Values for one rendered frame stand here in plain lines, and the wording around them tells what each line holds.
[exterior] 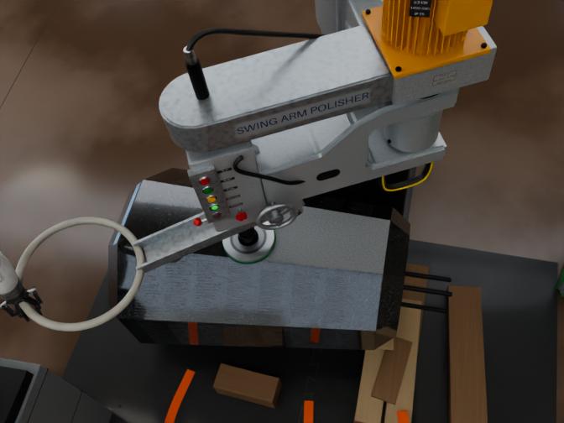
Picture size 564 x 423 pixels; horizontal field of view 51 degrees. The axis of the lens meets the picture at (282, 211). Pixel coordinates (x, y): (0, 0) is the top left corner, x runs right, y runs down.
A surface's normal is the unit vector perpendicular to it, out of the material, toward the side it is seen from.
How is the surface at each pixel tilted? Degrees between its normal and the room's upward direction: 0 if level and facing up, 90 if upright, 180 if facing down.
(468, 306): 0
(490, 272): 0
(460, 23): 90
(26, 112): 0
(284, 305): 45
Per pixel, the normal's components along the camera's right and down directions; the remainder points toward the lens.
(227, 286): -0.19, 0.24
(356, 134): 0.26, 0.81
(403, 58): -0.11, -0.51
